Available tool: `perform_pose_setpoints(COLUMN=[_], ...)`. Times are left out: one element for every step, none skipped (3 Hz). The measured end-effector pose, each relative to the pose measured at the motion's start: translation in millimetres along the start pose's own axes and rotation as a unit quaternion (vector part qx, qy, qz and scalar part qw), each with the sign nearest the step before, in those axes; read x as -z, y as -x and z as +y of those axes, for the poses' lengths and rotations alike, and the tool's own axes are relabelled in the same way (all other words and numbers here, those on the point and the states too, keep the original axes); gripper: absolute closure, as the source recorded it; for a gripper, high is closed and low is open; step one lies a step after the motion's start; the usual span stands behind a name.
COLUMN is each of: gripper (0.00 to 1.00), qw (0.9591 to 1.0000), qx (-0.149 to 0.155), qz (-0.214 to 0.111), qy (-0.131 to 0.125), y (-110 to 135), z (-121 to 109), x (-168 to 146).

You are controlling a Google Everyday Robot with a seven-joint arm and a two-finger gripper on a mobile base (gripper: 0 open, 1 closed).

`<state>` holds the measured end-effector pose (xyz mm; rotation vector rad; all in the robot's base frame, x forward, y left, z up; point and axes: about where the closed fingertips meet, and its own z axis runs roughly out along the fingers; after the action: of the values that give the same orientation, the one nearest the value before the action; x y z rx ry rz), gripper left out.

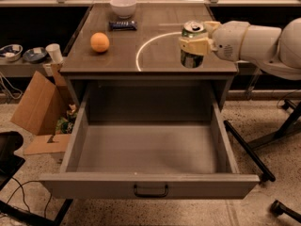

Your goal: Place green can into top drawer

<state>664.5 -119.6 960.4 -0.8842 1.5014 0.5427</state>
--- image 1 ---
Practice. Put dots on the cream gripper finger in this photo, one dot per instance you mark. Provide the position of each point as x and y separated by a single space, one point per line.
211 26
199 47

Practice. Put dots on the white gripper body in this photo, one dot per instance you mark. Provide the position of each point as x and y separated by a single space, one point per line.
228 41

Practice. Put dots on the green soda can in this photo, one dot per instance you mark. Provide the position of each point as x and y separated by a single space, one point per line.
192 58

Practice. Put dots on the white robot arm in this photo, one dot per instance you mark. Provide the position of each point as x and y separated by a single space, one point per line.
274 50

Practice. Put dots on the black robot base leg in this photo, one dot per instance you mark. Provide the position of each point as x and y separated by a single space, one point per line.
290 127

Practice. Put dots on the grey drawer cabinet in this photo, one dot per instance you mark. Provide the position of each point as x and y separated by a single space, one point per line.
152 51

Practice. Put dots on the open grey top drawer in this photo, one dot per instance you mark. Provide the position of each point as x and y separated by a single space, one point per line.
149 135

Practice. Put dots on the orange fruit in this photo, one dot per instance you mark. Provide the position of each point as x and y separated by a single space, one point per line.
99 42

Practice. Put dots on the white paper cup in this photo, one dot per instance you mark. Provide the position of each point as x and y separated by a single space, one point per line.
54 52

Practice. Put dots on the green snack bags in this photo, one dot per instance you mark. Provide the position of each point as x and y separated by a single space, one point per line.
65 123

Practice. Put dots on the blue patterned bowl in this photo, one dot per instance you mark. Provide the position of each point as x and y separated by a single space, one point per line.
35 55

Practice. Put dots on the brown cardboard box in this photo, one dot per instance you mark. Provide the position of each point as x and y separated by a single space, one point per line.
42 104

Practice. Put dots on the black caster wheel leg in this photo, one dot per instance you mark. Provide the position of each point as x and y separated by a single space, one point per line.
278 208

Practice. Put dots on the blue white bowl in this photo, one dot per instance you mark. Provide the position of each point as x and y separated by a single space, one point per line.
11 52

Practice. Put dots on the black chair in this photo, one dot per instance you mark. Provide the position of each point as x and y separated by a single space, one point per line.
10 142

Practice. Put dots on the black drawer handle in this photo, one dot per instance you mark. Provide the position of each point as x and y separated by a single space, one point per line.
150 192

